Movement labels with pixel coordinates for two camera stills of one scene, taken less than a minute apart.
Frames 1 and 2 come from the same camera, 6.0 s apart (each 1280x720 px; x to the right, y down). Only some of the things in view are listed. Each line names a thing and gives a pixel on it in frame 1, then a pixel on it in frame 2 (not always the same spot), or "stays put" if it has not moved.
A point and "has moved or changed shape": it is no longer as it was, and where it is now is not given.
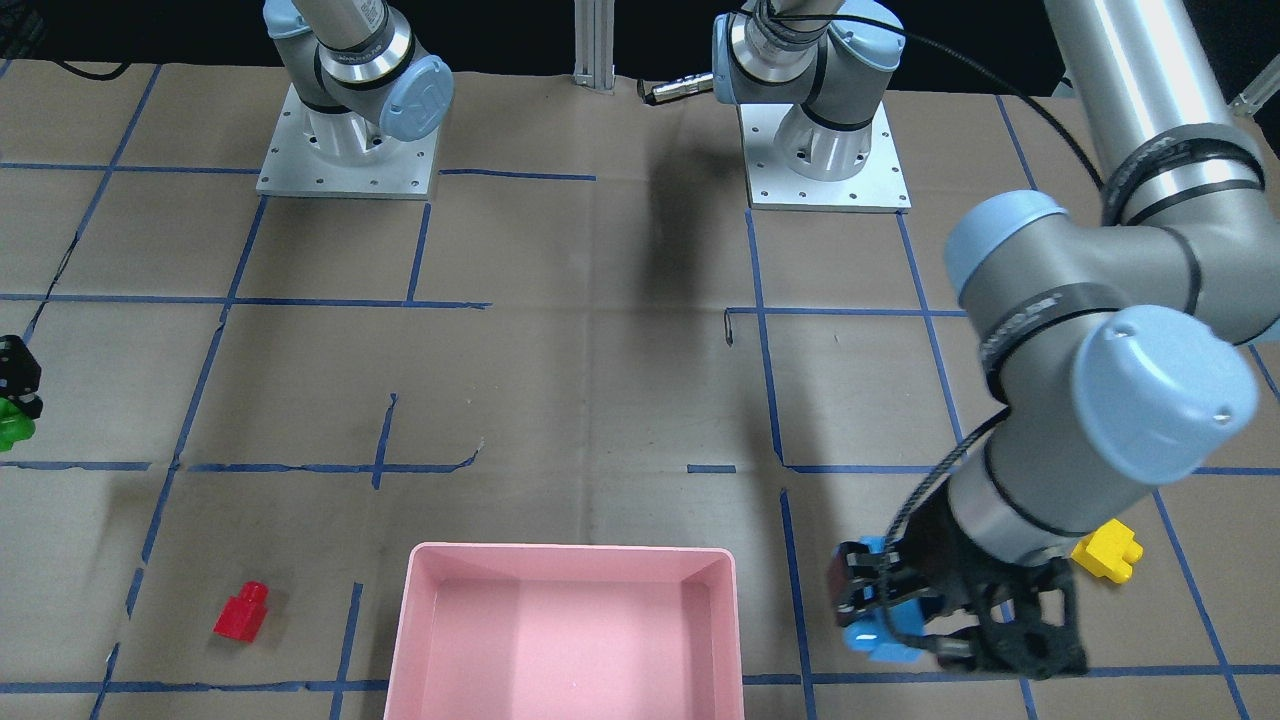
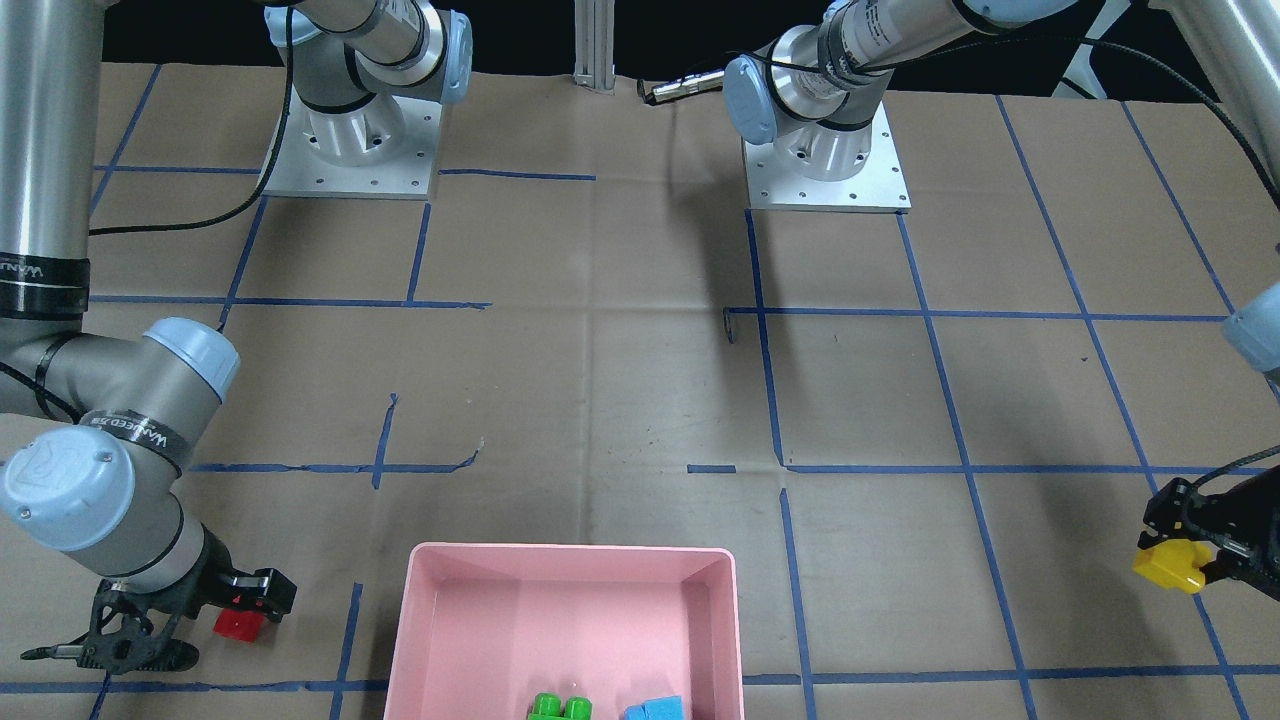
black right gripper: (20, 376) to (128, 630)
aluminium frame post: (594, 30) stays put
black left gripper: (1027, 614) to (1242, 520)
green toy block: (15, 424) has moved or changed shape
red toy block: (242, 614) stays put
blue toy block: (894, 633) to (656, 708)
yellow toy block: (1108, 552) to (1172, 564)
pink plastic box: (515, 631) stays put
